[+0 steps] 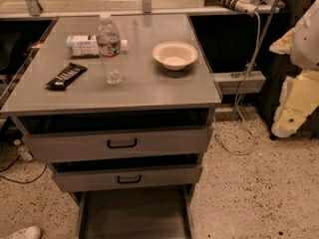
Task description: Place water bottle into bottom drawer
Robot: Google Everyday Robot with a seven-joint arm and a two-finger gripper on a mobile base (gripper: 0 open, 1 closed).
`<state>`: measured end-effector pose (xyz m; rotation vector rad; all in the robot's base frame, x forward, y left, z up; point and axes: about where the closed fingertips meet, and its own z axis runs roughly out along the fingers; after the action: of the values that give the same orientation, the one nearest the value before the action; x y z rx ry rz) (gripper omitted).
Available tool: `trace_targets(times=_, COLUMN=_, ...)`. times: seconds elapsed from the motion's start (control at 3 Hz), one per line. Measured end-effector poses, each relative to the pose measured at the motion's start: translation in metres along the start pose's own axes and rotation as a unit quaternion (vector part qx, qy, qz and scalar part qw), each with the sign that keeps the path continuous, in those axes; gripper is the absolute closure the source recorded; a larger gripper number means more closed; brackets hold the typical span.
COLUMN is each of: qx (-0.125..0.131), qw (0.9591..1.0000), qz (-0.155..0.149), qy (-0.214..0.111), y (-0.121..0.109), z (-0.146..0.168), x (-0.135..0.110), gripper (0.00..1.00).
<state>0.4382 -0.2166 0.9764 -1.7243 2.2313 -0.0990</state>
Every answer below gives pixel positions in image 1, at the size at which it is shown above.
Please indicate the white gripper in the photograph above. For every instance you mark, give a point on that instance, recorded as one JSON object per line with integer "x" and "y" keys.
{"x": 307, "y": 44}

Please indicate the clear plastic water bottle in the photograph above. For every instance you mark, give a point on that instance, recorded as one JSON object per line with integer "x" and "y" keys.
{"x": 108, "y": 33}

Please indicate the grey drawer cabinet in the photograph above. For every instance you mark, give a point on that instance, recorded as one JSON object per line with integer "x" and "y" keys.
{"x": 147, "y": 85}

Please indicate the grey bottom drawer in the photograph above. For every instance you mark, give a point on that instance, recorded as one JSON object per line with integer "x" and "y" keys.
{"x": 138, "y": 213}

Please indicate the grey drawer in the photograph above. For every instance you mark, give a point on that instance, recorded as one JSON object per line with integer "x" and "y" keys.
{"x": 82, "y": 137}
{"x": 122, "y": 173}
{"x": 138, "y": 213}

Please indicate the lying white labelled bottle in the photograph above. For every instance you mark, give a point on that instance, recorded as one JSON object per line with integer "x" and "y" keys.
{"x": 86, "y": 45}

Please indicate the grey middle drawer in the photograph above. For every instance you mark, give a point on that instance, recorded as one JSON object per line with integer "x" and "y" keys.
{"x": 122, "y": 173}

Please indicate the grey top drawer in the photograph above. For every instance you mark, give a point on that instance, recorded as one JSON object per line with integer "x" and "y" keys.
{"x": 82, "y": 137}

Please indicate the small bottle on floor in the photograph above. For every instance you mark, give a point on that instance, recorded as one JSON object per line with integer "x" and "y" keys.
{"x": 23, "y": 150}

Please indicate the grey metal beam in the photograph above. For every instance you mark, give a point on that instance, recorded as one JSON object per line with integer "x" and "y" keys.
{"x": 234, "y": 82}

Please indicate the white power strip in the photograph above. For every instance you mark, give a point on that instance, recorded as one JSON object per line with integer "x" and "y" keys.
{"x": 242, "y": 6}

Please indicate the white paper bowl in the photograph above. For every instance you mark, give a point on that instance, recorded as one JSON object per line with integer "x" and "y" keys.
{"x": 175, "y": 55}

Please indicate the black snack bar wrapper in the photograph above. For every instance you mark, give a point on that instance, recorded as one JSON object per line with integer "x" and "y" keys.
{"x": 66, "y": 77}

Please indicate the white shoe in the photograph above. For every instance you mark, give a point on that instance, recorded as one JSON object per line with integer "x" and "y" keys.
{"x": 32, "y": 232}

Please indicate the metal rail frame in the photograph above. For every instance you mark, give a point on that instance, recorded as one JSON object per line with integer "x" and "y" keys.
{"x": 99, "y": 0}

